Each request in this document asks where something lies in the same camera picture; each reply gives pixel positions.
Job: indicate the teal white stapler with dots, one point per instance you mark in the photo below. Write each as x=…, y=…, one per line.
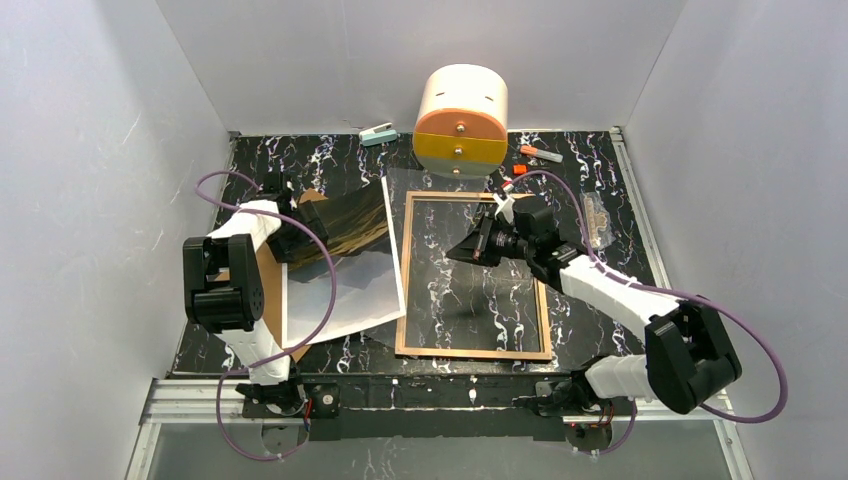
x=377, y=135

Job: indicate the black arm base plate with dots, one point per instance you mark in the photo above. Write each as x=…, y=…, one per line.
x=543, y=407

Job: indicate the round pastel drawer box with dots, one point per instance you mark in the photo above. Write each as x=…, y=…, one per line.
x=461, y=127

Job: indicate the orange capped grey marker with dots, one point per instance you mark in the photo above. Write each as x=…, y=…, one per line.
x=541, y=154

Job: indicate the wooden picture frame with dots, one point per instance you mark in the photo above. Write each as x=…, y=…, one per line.
x=474, y=275

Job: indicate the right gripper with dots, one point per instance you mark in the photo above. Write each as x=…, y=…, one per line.
x=485, y=241

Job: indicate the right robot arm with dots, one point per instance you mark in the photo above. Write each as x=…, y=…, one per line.
x=688, y=356

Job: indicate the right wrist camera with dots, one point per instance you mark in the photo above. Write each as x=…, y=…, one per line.
x=504, y=207

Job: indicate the brown cardboard backing board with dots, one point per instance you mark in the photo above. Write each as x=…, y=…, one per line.
x=274, y=286

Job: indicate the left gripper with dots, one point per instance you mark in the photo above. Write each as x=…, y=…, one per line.
x=312, y=221

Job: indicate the landscape photo print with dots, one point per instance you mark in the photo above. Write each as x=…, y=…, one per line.
x=364, y=251

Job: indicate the clear bag of clips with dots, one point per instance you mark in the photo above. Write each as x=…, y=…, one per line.
x=597, y=221

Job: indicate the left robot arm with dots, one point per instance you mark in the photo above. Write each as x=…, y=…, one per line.
x=223, y=290

